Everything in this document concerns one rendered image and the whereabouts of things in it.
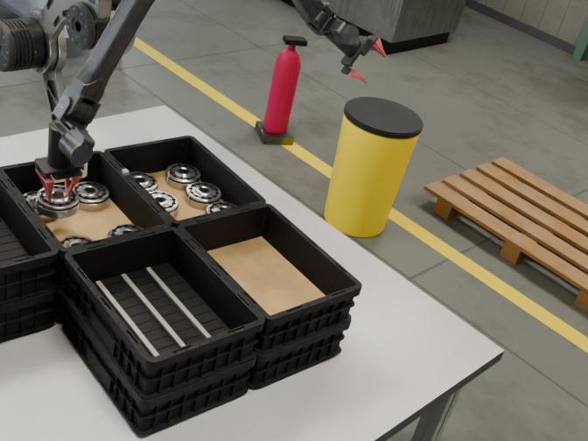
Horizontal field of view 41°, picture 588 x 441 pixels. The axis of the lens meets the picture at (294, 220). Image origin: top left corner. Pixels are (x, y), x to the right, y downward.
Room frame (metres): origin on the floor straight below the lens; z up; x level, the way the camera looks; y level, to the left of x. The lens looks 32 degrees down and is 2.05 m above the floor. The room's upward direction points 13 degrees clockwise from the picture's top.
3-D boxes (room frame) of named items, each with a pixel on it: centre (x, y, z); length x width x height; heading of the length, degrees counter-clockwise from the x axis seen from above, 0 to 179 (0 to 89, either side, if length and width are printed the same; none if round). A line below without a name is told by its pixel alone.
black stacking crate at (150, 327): (1.38, 0.25, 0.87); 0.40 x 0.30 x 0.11; 46
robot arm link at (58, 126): (1.60, 0.58, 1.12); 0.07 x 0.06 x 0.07; 49
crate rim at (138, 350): (1.38, 0.25, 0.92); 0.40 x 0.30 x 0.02; 46
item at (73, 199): (1.61, 0.59, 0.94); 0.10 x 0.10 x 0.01
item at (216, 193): (1.93, 0.27, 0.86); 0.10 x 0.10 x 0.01
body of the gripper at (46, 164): (1.61, 0.58, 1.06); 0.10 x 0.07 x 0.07; 135
